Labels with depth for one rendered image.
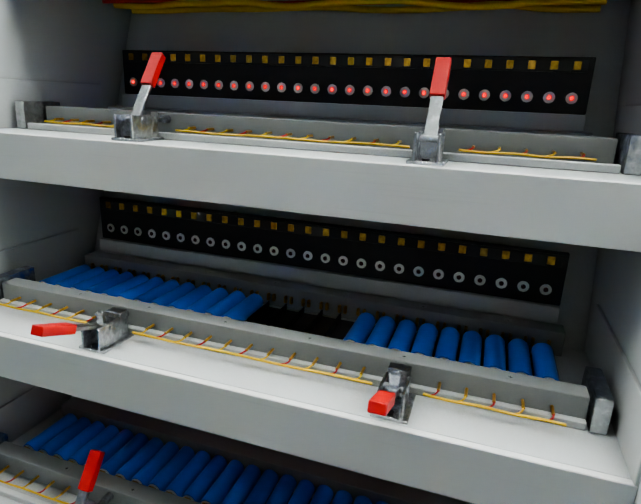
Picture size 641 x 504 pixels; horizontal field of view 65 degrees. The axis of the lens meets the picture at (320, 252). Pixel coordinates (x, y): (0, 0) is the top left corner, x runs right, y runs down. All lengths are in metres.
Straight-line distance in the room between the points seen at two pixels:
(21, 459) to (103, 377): 0.19
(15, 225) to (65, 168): 0.15
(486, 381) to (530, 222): 0.13
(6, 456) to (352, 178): 0.48
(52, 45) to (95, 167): 0.22
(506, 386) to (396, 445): 0.10
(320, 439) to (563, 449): 0.17
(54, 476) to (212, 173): 0.36
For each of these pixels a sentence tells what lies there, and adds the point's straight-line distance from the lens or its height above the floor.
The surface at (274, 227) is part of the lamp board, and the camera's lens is 0.57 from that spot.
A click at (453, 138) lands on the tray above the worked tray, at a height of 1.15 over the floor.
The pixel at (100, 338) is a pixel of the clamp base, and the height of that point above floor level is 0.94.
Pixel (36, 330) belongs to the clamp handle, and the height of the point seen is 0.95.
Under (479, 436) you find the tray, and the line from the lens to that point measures 0.39.
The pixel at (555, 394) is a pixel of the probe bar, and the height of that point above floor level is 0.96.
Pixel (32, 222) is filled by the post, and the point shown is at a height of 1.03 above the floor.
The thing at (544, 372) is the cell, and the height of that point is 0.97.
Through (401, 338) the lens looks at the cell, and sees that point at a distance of 0.47.
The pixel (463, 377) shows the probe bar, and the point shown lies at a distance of 0.42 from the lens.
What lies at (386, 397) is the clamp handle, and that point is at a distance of 0.34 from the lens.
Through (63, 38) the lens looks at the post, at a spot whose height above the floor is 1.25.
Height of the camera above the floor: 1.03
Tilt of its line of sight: 1 degrees up
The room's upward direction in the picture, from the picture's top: 8 degrees clockwise
